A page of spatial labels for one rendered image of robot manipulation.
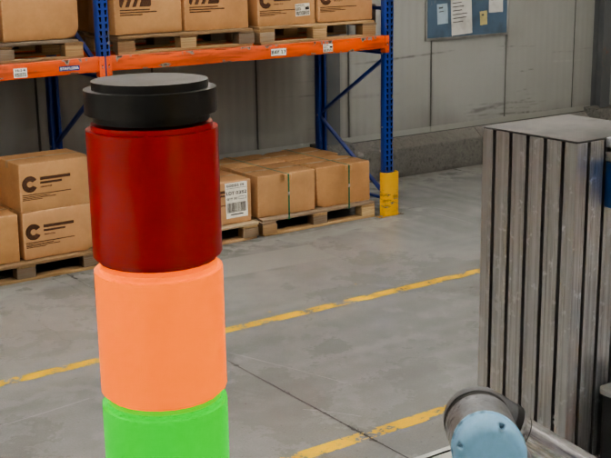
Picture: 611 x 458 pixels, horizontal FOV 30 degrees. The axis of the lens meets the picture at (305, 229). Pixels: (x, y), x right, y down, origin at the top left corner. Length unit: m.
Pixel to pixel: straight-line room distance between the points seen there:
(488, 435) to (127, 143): 1.50
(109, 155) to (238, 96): 10.44
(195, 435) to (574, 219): 1.77
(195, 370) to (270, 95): 10.62
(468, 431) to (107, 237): 1.48
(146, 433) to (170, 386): 0.02
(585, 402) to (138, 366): 1.94
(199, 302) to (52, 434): 5.57
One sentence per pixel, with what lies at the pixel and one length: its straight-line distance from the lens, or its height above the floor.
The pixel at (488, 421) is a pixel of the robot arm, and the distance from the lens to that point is 1.88.
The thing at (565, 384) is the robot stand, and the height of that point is 1.55.
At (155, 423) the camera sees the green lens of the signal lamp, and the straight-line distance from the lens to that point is 0.44.
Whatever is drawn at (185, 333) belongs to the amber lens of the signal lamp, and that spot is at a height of 2.25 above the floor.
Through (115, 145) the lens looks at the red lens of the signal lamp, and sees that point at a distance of 0.42.
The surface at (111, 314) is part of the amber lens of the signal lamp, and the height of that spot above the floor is 2.25.
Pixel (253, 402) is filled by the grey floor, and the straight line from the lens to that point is 6.21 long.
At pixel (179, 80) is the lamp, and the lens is 0.43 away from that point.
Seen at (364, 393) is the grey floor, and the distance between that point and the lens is 6.29.
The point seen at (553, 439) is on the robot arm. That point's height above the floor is 1.53.
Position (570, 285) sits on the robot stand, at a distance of 2.21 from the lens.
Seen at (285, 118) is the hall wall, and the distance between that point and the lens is 11.17.
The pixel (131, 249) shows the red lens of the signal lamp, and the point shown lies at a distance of 0.42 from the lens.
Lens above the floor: 2.39
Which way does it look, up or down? 14 degrees down
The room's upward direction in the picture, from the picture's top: 1 degrees counter-clockwise
